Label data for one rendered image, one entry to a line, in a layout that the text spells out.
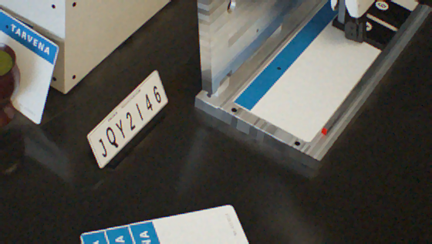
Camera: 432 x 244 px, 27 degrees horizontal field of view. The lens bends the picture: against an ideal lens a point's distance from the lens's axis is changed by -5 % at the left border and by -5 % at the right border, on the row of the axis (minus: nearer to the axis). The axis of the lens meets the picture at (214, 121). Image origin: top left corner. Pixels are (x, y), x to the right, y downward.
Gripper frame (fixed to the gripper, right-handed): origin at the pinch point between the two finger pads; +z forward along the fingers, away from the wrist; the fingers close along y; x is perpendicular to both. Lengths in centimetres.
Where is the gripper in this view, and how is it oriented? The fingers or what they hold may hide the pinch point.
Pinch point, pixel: (356, 28)
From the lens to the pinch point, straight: 150.7
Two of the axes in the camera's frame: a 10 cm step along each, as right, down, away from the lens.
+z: 0.8, 7.6, 6.4
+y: 5.4, -5.8, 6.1
